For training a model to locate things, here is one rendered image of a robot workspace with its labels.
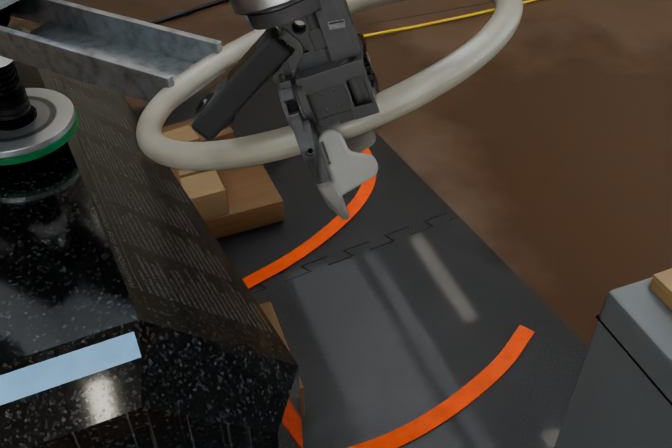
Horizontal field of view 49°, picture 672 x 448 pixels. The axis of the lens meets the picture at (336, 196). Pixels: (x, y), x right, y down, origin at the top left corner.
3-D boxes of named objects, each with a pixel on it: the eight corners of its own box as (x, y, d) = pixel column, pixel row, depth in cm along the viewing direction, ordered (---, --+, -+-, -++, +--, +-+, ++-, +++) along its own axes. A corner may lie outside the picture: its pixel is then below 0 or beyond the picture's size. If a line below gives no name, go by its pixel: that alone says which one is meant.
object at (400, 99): (65, 180, 89) (52, 159, 88) (282, 20, 122) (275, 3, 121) (416, 169, 60) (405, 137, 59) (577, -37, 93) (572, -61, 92)
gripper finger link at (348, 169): (392, 215, 68) (362, 121, 65) (332, 232, 69) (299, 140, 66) (393, 204, 71) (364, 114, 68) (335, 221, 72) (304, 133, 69)
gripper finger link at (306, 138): (329, 184, 66) (297, 91, 64) (313, 189, 66) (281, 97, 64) (334, 170, 71) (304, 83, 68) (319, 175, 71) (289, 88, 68)
